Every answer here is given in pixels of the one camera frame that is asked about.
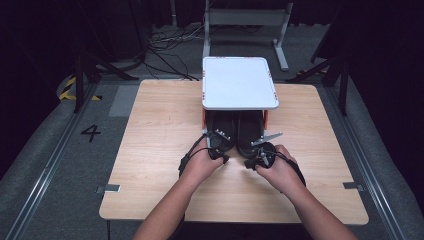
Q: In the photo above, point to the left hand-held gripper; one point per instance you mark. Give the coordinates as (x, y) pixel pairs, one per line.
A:
(216, 146)

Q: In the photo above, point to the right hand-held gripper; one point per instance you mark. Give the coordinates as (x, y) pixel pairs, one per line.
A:
(265, 151)

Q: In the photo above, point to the black slipper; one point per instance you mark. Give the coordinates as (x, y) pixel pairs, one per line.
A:
(222, 128)
(248, 128)

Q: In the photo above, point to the white shoe rack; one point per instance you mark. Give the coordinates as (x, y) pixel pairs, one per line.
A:
(238, 81)

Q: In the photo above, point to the person's left hand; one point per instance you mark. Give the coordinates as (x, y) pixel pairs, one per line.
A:
(200, 165)

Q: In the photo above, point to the person's right hand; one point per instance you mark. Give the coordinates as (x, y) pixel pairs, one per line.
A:
(283, 170)

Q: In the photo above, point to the black tripod stand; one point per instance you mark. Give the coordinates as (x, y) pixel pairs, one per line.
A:
(341, 76)
(80, 76)

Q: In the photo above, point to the grey metal stand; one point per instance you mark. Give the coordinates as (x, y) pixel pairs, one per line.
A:
(246, 16)

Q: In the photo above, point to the yellow black striped tape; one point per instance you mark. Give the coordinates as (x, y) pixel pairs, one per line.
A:
(66, 95)

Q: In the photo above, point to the metal table bracket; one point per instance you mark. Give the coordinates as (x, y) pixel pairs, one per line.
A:
(110, 188)
(353, 185)

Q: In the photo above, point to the metal floor rail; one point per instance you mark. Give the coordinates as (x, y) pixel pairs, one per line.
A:
(50, 166)
(366, 166)

